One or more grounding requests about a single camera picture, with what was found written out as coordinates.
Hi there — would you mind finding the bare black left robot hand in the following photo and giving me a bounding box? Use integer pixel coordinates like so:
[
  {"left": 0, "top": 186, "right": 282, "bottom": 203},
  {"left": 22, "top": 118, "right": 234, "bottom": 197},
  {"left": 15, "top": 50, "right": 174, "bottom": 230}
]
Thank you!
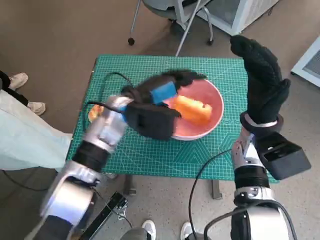
[{"left": 129, "top": 69, "right": 208, "bottom": 107}]

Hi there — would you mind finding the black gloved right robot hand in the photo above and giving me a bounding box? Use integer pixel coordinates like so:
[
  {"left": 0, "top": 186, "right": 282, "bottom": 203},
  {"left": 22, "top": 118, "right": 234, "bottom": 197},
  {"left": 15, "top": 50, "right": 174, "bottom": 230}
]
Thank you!
[{"left": 229, "top": 34, "right": 292, "bottom": 126}]

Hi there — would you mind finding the toy bread loaf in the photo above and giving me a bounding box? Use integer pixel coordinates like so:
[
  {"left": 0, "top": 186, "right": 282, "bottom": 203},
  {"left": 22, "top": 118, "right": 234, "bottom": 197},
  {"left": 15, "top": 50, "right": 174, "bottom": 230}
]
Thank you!
[
  {"left": 166, "top": 94, "right": 213, "bottom": 126},
  {"left": 88, "top": 104, "right": 105, "bottom": 123}
]

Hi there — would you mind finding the pink bowl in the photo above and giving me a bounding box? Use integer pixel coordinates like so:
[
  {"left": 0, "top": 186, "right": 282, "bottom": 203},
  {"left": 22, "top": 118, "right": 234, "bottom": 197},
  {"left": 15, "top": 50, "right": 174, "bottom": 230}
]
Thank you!
[{"left": 159, "top": 74, "right": 225, "bottom": 141}]

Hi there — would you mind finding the white appliance with grille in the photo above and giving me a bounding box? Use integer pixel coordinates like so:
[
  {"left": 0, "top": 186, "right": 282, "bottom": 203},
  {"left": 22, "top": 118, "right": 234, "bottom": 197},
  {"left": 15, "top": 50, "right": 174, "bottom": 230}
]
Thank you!
[{"left": 290, "top": 34, "right": 320, "bottom": 88}]

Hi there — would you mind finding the green cutting mat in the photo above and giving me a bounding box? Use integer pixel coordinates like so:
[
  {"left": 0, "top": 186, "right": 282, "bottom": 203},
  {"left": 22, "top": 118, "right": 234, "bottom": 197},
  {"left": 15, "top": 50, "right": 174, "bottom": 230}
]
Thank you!
[{"left": 66, "top": 54, "right": 280, "bottom": 184}]

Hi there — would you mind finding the white appliance with mesh front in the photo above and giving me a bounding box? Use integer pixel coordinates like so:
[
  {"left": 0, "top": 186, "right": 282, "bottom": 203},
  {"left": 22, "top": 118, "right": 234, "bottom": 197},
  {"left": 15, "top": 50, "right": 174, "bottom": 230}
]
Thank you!
[{"left": 196, "top": 0, "right": 280, "bottom": 36}]

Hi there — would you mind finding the grey office chair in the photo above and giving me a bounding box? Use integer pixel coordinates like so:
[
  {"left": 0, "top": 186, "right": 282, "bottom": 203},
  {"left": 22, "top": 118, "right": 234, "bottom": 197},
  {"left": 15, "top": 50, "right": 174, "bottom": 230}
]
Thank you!
[{"left": 127, "top": 0, "right": 216, "bottom": 58}]

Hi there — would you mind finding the black table leg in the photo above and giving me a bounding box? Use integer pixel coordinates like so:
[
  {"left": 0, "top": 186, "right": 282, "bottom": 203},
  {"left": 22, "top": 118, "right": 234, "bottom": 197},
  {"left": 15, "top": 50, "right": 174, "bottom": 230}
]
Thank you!
[
  {"left": 211, "top": 179, "right": 224, "bottom": 200},
  {"left": 123, "top": 173, "right": 138, "bottom": 196}
]

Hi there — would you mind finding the person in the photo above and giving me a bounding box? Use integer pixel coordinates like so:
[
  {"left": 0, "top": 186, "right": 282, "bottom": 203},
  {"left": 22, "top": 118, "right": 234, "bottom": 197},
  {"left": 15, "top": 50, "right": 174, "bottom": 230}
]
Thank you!
[
  {"left": 0, "top": 88, "right": 73, "bottom": 173},
  {"left": 0, "top": 70, "right": 47, "bottom": 116}
]

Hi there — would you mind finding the white shoe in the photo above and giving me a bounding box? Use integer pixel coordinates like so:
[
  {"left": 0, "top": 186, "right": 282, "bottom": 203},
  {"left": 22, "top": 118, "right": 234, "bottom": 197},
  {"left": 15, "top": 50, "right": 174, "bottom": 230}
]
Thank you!
[
  {"left": 141, "top": 219, "right": 157, "bottom": 240},
  {"left": 180, "top": 221, "right": 197, "bottom": 240}
]

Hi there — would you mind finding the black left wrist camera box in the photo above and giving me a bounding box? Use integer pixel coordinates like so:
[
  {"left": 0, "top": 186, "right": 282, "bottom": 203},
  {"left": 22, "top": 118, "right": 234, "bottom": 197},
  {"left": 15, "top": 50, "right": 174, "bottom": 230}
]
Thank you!
[{"left": 126, "top": 103, "right": 181, "bottom": 141}]

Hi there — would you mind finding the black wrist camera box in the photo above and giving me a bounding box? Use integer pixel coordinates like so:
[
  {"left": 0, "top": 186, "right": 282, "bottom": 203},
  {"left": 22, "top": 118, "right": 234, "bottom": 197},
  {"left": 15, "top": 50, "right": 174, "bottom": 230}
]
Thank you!
[
  {"left": 126, "top": 103, "right": 181, "bottom": 141},
  {"left": 256, "top": 131, "right": 312, "bottom": 180}
]

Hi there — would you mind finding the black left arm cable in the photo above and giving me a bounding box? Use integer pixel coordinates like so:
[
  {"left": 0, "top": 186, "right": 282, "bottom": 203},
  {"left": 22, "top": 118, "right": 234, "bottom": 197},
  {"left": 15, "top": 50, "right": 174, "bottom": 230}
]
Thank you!
[{"left": 82, "top": 72, "right": 136, "bottom": 118}]

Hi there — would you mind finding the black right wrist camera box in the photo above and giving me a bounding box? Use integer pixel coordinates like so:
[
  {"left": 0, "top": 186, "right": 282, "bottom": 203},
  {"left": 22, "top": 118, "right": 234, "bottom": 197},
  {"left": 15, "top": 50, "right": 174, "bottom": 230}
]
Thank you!
[{"left": 256, "top": 131, "right": 312, "bottom": 180}]

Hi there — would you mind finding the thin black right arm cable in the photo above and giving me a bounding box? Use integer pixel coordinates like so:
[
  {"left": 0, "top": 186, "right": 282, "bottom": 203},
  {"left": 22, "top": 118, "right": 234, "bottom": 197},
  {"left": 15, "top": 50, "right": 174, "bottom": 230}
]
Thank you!
[{"left": 188, "top": 148, "right": 233, "bottom": 240}]

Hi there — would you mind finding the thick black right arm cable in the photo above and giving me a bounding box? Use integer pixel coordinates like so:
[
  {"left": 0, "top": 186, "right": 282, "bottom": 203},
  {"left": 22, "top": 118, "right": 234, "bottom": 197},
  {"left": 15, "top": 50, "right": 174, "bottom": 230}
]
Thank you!
[{"left": 203, "top": 199, "right": 298, "bottom": 240}]

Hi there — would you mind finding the black floor cable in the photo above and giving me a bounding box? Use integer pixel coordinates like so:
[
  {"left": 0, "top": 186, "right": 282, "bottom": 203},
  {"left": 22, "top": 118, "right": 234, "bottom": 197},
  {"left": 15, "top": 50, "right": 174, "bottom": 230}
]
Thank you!
[{"left": 1, "top": 169, "right": 55, "bottom": 192}]

